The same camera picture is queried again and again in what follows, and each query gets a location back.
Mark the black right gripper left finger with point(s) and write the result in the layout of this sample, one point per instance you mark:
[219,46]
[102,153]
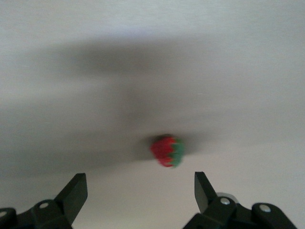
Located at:
[71,198]

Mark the large table cover mat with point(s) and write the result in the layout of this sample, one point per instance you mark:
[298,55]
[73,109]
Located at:
[71,47]

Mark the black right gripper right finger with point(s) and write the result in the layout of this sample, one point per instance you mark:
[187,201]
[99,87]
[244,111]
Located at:
[207,202]

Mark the red toy strawberry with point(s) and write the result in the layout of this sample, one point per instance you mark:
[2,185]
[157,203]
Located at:
[166,150]

